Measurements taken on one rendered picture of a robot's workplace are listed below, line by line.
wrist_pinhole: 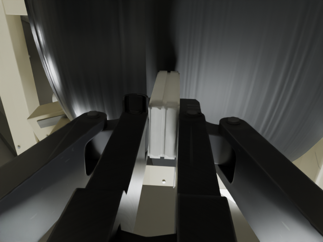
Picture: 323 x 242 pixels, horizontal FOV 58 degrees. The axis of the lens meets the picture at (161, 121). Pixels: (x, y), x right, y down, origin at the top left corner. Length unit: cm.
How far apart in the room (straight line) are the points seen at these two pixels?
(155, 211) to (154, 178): 246
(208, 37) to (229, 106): 6
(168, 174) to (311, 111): 66
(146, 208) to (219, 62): 320
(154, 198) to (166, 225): 40
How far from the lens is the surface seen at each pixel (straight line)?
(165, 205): 341
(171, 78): 19
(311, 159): 60
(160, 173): 88
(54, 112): 100
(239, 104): 24
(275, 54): 22
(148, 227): 320
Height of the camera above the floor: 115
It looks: 31 degrees up
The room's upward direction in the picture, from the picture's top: 178 degrees counter-clockwise
